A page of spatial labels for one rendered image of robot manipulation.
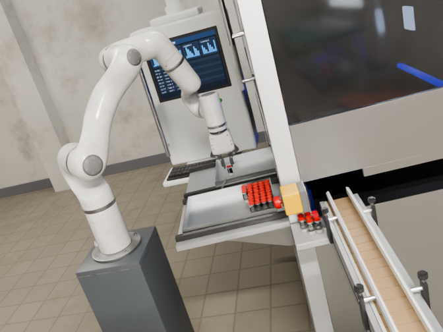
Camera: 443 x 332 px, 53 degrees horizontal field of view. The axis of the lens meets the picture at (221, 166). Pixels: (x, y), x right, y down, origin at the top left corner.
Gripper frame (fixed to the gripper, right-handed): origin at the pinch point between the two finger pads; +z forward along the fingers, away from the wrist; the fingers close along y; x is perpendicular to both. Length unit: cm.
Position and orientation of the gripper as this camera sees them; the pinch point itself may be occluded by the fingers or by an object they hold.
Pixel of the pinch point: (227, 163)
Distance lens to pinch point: 196.1
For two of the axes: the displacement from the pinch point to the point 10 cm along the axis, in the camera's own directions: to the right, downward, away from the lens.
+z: 2.6, 9.0, 3.6
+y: -9.7, 2.4, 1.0
